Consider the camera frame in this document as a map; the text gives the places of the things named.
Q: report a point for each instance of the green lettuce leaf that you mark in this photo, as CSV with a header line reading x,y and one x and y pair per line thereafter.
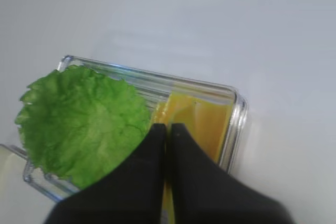
x,y
79,124

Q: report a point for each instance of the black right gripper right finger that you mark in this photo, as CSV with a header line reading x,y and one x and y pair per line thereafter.
x,y
204,193

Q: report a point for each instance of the yellow cheese slice stack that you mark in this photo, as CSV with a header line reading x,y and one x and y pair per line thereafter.
x,y
206,122

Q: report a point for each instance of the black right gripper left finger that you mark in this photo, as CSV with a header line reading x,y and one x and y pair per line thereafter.
x,y
131,193

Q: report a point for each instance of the white metal tray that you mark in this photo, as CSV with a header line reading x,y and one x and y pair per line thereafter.
x,y
13,159

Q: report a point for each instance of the clear plastic meat container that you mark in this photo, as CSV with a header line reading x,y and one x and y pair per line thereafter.
x,y
155,88

